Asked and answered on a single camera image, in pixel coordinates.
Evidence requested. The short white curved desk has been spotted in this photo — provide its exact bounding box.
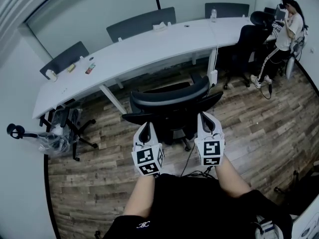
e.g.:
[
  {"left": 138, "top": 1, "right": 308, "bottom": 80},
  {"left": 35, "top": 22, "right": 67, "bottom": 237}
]
[{"left": 208, "top": 16, "right": 277, "bottom": 48}]

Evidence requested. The white power adapter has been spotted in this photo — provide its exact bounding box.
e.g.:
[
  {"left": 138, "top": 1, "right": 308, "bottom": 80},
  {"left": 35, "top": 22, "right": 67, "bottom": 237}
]
[{"left": 209, "top": 70, "right": 219, "bottom": 87}]

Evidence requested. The dark grey desk divider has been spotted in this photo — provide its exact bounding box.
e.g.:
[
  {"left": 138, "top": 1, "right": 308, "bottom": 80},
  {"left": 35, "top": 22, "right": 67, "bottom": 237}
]
[
  {"left": 106, "top": 6, "right": 177, "bottom": 43},
  {"left": 39, "top": 41, "right": 90, "bottom": 81},
  {"left": 204, "top": 2, "right": 250, "bottom": 19}
]

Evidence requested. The small white container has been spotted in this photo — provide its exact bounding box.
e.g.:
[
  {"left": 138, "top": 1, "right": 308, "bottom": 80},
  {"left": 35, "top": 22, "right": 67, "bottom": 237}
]
[{"left": 45, "top": 69, "right": 58, "bottom": 83}]

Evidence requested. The white side desk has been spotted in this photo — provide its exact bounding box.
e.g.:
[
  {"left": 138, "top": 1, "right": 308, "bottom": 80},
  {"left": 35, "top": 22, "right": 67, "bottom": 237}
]
[{"left": 292, "top": 208, "right": 319, "bottom": 239}]

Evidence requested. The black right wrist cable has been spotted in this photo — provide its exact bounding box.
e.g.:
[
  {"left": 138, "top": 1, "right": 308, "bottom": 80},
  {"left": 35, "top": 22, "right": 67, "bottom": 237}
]
[{"left": 180, "top": 143, "right": 215, "bottom": 179}]

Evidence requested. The person's right forearm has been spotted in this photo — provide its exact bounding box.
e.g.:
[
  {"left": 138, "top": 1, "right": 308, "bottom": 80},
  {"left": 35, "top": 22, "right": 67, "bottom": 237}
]
[{"left": 215, "top": 155, "right": 253, "bottom": 199}]

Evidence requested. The person's black shirt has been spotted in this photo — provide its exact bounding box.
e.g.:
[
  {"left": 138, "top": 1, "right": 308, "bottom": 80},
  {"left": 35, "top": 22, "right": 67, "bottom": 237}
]
[{"left": 102, "top": 173, "right": 294, "bottom": 239}]

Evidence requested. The black floor cable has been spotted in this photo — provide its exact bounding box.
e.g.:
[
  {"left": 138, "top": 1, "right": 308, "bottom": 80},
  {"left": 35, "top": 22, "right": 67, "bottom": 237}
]
[{"left": 259, "top": 81, "right": 274, "bottom": 101}]

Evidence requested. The grey white waist pack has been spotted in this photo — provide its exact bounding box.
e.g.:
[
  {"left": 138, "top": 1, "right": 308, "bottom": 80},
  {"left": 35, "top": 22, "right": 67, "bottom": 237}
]
[{"left": 253, "top": 214, "right": 285, "bottom": 239}]

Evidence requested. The white power cable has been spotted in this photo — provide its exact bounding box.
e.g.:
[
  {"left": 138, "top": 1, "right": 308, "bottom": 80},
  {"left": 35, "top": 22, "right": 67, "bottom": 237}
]
[{"left": 208, "top": 23, "right": 220, "bottom": 72}]

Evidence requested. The person's left forearm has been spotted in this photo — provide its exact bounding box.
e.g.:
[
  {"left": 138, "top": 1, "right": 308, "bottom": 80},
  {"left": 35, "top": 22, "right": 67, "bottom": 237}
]
[{"left": 123, "top": 174, "right": 160, "bottom": 219}]

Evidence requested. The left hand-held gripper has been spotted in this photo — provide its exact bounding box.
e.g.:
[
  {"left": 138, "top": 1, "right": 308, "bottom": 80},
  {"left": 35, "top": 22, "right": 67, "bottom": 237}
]
[{"left": 131, "top": 121, "right": 165, "bottom": 178}]

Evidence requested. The black equipment stand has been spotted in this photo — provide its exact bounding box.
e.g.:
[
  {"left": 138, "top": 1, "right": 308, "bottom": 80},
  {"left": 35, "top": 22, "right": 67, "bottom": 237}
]
[{"left": 274, "top": 162, "right": 319, "bottom": 218}]

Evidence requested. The long white curved desk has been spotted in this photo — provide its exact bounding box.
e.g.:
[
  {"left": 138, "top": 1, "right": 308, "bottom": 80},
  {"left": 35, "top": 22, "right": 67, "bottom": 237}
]
[{"left": 32, "top": 18, "right": 220, "bottom": 120}]

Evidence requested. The plastic wrapped black office chair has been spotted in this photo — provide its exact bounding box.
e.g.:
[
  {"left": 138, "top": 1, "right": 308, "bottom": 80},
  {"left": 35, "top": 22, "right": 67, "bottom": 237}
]
[{"left": 6, "top": 107, "right": 99, "bottom": 162}]

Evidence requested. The black monitor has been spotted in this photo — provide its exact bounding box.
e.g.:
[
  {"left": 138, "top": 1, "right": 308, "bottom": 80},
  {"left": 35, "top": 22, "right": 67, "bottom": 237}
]
[{"left": 273, "top": 8, "right": 287, "bottom": 22}]

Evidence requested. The white tissue box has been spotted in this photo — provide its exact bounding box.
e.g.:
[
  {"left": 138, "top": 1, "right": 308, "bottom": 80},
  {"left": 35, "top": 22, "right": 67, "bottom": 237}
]
[{"left": 152, "top": 21, "right": 167, "bottom": 33}]

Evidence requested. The black office chair with headrest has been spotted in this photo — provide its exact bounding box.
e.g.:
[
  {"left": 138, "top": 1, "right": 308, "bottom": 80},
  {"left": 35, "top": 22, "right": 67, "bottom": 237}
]
[{"left": 223, "top": 10, "right": 274, "bottom": 90}]

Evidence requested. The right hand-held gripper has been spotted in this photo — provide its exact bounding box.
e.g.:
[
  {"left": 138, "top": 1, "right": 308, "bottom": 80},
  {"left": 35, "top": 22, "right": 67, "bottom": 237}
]
[{"left": 194, "top": 111, "right": 226, "bottom": 168}]

